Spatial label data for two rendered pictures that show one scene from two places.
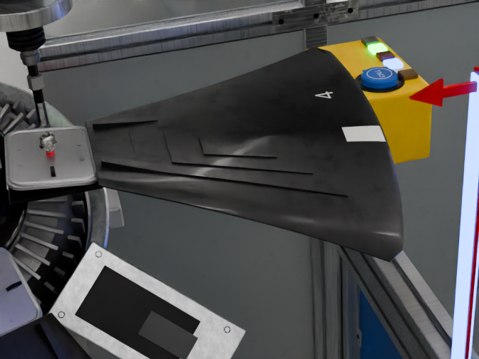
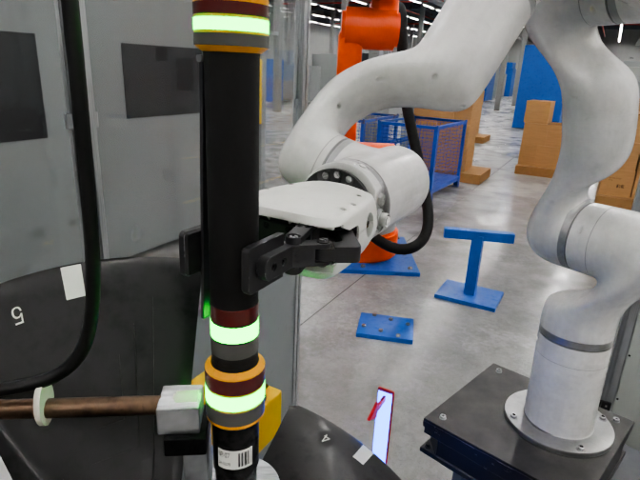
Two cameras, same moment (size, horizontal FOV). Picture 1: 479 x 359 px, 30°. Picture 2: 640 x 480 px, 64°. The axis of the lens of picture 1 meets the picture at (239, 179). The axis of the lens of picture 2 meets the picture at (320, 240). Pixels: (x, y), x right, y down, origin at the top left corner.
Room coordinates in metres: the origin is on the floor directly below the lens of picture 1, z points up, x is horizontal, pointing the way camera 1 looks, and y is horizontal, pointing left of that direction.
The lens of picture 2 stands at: (0.34, 0.35, 1.63)
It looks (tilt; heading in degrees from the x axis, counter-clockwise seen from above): 19 degrees down; 310
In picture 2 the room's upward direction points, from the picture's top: 3 degrees clockwise
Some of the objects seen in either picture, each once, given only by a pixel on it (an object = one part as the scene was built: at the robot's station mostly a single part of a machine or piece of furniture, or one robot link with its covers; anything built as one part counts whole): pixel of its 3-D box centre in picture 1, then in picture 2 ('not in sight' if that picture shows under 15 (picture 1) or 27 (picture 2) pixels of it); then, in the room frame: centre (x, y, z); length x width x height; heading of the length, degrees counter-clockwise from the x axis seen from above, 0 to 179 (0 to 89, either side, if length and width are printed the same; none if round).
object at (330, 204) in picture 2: not in sight; (310, 219); (0.61, 0.03, 1.51); 0.11 x 0.10 x 0.07; 102
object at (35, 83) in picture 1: (37, 91); not in sight; (0.58, 0.14, 1.24); 0.01 x 0.01 x 0.05
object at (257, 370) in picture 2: not in sight; (235, 387); (0.58, 0.14, 1.40); 0.04 x 0.04 x 0.05
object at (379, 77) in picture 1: (379, 79); not in sight; (0.90, -0.16, 1.08); 0.04 x 0.04 x 0.02
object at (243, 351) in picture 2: not in sight; (234, 340); (0.58, 0.14, 1.44); 0.03 x 0.03 x 0.01
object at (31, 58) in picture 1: (28, 47); not in sight; (0.58, 0.14, 1.27); 0.01 x 0.01 x 0.02
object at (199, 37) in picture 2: not in sight; (231, 40); (0.58, 0.14, 1.64); 0.04 x 0.04 x 0.01
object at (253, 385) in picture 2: not in sight; (235, 371); (0.58, 0.14, 1.42); 0.04 x 0.04 x 0.01
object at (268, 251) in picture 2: not in sight; (290, 260); (0.55, 0.12, 1.51); 0.07 x 0.03 x 0.03; 102
